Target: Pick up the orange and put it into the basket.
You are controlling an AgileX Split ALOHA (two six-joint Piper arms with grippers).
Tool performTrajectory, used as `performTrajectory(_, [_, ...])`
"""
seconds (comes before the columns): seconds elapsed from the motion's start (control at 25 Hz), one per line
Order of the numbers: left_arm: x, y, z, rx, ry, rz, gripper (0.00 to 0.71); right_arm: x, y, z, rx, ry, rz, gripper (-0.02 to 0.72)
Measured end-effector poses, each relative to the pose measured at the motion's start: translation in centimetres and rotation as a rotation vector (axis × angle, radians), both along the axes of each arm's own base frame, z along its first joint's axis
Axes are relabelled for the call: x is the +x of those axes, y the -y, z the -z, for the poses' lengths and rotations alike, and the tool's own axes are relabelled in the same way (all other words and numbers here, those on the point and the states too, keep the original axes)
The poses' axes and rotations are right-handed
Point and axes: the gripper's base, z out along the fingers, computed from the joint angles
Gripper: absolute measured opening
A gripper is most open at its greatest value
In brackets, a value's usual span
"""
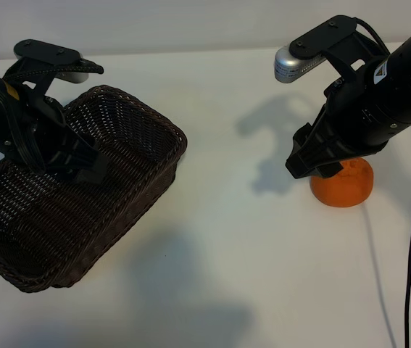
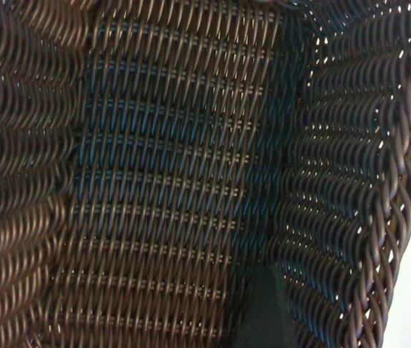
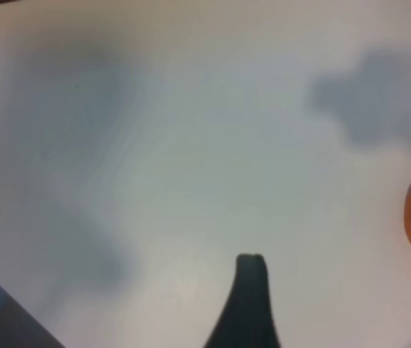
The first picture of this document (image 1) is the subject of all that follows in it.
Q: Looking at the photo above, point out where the dark brown wicker basket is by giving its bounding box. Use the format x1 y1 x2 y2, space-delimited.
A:
0 84 188 294

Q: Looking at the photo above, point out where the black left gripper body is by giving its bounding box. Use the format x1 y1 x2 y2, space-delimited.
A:
0 78 94 173

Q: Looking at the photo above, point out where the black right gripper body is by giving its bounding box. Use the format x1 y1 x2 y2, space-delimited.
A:
310 54 411 162

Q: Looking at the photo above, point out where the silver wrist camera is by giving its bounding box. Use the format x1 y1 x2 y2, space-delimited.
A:
55 67 91 84
273 45 325 83

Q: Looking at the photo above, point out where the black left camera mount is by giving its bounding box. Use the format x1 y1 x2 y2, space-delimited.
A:
4 38 83 106

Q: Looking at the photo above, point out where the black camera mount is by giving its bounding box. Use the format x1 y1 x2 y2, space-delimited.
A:
4 38 83 106
288 14 389 88

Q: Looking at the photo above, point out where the orange fruit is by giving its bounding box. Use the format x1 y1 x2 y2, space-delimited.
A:
310 156 375 208

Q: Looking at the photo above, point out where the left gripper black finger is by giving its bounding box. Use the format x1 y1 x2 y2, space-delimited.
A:
67 132 99 164
72 154 109 186

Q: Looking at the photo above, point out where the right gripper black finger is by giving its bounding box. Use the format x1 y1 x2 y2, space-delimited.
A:
284 139 344 179
291 123 317 149

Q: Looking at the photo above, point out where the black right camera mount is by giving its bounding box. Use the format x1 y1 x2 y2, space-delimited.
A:
288 14 389 88

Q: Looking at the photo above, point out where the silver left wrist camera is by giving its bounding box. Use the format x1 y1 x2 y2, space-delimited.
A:
55 67 91 84

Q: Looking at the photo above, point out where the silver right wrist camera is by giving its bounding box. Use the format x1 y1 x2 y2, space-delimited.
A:
273 45 325 83

